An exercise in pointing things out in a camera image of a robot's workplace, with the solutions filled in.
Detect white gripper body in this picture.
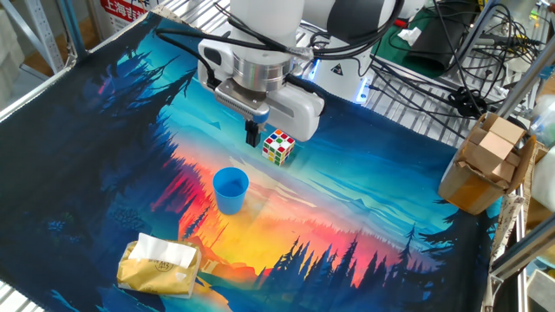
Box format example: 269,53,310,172
198,38,325,143

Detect blue plastic cup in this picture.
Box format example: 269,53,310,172
212,166,251,216

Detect Rubik's cube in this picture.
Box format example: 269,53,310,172
261,128,297,167

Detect printed forest sunset cloth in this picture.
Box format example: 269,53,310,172
0,11,504,312

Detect green board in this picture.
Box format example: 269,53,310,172
371,12,439,80

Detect crumpled white paper scrap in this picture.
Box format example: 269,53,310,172
396,26,423,47

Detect black rolled pouch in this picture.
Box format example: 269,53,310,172
405,0,478,74

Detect golden tissue pack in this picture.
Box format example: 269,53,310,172
115,232,203,300

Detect red and white sign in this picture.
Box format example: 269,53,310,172
99,0,153,35

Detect open cardboard box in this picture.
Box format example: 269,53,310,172
437,111,538,217

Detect light wooden block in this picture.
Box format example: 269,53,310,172
476,131,515,162
488,115,527,146
491,159,517,184

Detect white plastic container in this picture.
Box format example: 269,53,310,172
531,146,555,213

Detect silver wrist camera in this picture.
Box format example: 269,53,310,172
214,79,271,126

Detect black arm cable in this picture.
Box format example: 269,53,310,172
154,0,407,90

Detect tangled black cables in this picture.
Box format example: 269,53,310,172
368,0,545,140

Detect slanted aluminium frame bar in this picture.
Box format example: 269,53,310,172
493,42,555,119

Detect grey perforated metal post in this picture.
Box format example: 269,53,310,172
0,0,66,75

